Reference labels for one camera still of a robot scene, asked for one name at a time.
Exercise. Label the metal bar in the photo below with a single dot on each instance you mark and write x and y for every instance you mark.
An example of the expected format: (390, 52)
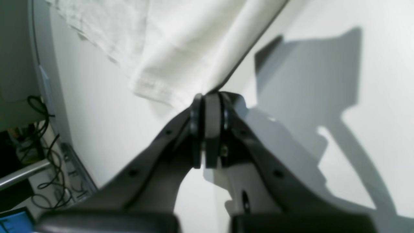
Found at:
(24, 173)

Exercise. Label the blue screen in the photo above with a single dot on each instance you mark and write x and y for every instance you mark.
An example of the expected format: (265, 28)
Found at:
(16, 221)

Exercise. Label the light grey T-shirt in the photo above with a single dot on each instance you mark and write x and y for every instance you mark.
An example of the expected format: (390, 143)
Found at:
(171, 50)

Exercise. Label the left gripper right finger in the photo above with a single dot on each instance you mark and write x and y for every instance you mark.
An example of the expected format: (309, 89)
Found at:
(269, 198)

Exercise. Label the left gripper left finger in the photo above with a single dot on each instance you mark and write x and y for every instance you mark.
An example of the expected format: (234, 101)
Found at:
(141, 197)

